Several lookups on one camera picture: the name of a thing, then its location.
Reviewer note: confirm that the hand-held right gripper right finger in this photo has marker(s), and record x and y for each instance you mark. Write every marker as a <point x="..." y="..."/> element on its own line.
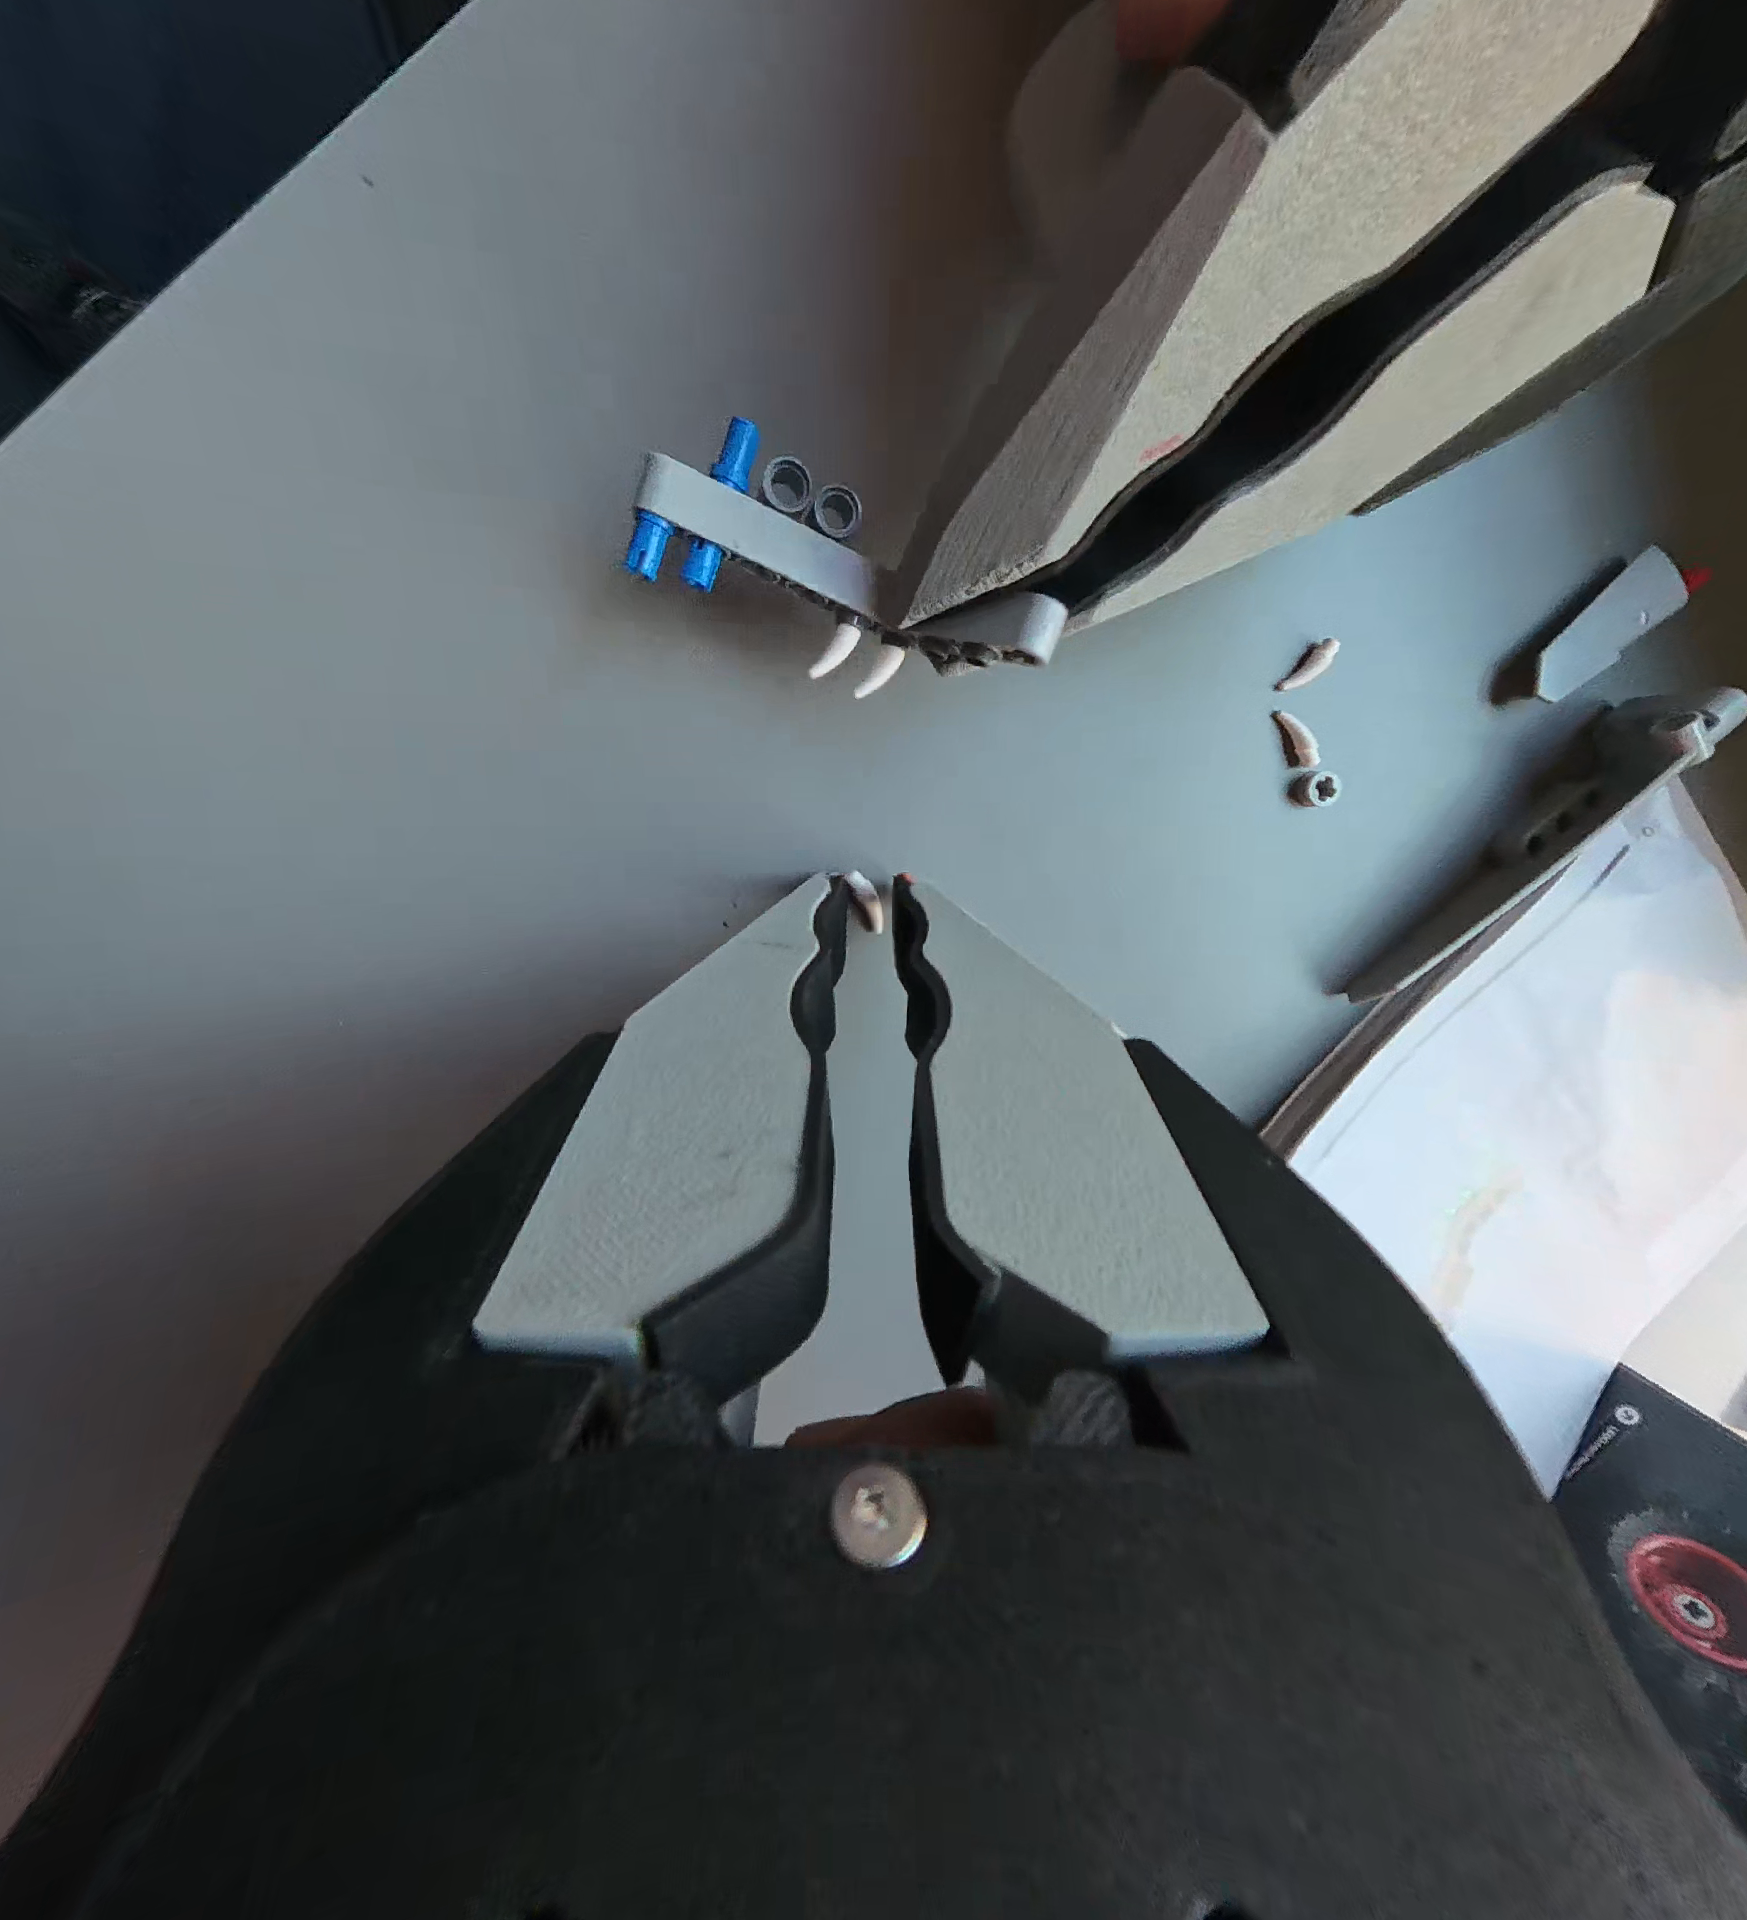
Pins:
<point x="1084" y="1188"/>

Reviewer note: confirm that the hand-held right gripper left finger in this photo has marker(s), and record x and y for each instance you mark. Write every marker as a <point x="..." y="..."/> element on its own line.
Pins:
<point x="651" y="1188"/>

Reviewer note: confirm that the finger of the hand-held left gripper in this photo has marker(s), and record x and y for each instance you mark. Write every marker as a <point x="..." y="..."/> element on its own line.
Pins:
<point x="1488" y="344"/>
<point x="1261" y="255"/>

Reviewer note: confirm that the grey bent lego beam assembly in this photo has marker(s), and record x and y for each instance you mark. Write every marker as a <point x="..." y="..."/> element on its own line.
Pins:
<point x="753" y="518"/>

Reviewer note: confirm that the small grey lego panel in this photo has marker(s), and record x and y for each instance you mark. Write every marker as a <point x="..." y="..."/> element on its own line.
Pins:
<point x="1608" y="625"/>

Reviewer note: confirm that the small grey lego bushing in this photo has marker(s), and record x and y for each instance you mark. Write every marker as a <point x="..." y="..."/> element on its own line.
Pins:
<point x="1315" y="786"/>

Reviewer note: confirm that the long grey lego part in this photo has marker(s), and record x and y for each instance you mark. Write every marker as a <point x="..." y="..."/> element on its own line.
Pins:
<point x="1548" y="842"/>

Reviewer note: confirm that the black lego set box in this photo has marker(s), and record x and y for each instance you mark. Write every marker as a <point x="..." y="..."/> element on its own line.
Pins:
<point x="1714" y="1653"/>

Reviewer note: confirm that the person's left hand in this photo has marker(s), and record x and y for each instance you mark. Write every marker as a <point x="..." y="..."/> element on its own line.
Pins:
<point x="1174" y="27"/>

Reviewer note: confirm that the open instruction booklet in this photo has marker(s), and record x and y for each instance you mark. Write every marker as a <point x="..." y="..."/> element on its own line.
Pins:
<point x="1565" y="1169"/>

